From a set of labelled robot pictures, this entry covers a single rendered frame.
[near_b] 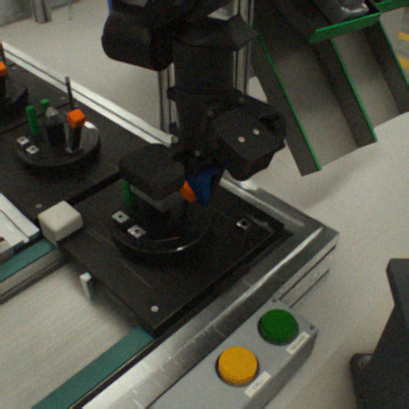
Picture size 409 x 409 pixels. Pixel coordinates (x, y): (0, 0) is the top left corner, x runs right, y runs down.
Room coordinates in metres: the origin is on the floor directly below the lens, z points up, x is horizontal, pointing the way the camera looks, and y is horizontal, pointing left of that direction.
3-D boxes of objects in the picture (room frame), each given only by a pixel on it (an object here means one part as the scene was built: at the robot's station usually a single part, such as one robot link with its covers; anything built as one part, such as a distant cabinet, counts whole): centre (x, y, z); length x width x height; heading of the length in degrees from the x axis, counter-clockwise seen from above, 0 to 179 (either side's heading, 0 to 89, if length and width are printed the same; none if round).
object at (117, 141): (0.67, 0.24, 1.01); 0.24 x 0.24 x 0.13; 46
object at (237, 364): (0.27, -0.04, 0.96); 0.04 x 0.04 x 0.02
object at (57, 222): (0.49, 0.19, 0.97); 0.05 x 0.05 x 0.04; 46
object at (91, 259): (0.49, 0.06, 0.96); 0.24 x 0.24 x 0.02; 46
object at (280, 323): (0.32, -0.09, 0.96); 0.04 x 0.04 x 0.02
